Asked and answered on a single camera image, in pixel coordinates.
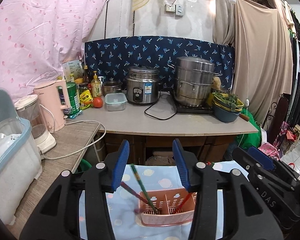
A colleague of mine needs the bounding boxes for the bright red chopstick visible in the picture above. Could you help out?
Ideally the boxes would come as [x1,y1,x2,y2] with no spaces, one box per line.
[172,193,192,215]

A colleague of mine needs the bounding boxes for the dark red chopstick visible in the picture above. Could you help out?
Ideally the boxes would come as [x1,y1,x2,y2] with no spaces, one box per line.
[120,181,148,204]

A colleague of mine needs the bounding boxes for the green chopstick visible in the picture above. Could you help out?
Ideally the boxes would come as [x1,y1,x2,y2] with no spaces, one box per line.
[130,164,159,215]

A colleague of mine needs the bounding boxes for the pink plastic utensil basket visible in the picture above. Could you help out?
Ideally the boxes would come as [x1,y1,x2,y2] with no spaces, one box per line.
[139,187,197,227]

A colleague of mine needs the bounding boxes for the blue patterned table cloth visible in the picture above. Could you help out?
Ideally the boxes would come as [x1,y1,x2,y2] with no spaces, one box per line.
[78,160,241,240]

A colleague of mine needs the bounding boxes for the pink floral bag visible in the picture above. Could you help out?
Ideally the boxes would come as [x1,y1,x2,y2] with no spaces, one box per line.
[258,142,280,160]

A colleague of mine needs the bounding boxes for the green plastic bag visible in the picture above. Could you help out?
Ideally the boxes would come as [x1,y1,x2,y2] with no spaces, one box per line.
[235,108,261,150]

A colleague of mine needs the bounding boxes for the black induction cooker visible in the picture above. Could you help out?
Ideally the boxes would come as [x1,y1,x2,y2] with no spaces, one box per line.
[171,94,213,115]

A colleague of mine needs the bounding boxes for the red tomato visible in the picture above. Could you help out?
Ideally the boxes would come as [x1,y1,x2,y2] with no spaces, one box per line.
[93,97,103,108]

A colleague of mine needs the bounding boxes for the blue basin with greens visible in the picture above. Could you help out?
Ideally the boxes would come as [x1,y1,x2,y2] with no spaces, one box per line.
[212,92,244,123]

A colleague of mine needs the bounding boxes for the clear food container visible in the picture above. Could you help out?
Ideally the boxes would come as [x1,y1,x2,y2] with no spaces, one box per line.
[104,93,127,112]

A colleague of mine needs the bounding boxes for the yellow snack packet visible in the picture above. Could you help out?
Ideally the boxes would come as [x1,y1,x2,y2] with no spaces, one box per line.
[79,90,93,110]

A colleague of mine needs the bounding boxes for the green tin can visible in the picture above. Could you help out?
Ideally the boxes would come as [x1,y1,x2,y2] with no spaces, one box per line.
[66,82,80,118]

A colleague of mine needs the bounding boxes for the white dish drainer box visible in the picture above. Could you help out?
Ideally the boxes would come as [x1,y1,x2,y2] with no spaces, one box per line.
[0,88,42,225]

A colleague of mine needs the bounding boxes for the small steel pot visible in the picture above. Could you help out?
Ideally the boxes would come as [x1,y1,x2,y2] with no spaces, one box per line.
[102,77,122,96]

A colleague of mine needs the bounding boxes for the yellow oil bottle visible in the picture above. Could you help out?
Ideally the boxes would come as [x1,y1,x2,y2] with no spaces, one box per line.
[90,71,102,98]

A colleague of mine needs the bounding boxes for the pink electric kettle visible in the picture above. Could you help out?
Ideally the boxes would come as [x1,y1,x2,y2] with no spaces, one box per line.
[33,80,71,133]

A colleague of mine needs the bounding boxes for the stainless steel steamer pot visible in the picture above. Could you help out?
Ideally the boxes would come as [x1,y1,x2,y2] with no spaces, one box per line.
[168,56,215,107]

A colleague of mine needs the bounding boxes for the white soy milk maker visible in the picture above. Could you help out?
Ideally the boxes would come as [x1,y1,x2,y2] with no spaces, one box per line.
[14,94,56,154]

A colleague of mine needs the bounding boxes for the silver rice cooker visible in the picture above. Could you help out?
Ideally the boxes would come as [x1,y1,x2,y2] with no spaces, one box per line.
[126,66,160,105]

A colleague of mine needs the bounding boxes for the navy floral backsplash cloth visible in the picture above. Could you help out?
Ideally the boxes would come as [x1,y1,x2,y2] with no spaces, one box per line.
[84,36,235,91]

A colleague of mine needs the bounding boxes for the beige hanging curtain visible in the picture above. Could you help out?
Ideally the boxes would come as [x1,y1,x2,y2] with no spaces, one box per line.
[213,0,293,122]

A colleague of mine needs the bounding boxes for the pink dotted curtain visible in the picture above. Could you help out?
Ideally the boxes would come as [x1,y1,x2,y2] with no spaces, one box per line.
[0,0,107,101]

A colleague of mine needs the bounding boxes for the white wall socket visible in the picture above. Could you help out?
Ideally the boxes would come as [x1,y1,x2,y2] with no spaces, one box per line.
[165,4,184,17]

